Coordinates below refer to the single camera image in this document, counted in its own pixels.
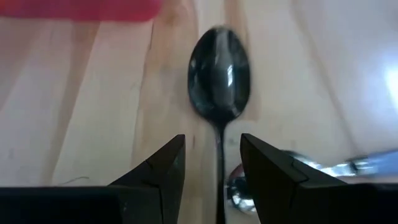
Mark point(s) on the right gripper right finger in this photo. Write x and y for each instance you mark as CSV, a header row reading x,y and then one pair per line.
x,y
295,199

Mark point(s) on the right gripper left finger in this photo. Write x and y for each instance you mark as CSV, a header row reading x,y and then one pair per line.
x,y
140,202

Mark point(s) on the all-black metal spoon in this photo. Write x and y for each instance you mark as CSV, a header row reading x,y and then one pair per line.
x,y
219,77

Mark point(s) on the pink plastic tray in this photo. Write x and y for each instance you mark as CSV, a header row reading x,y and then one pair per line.
x,y
77,9

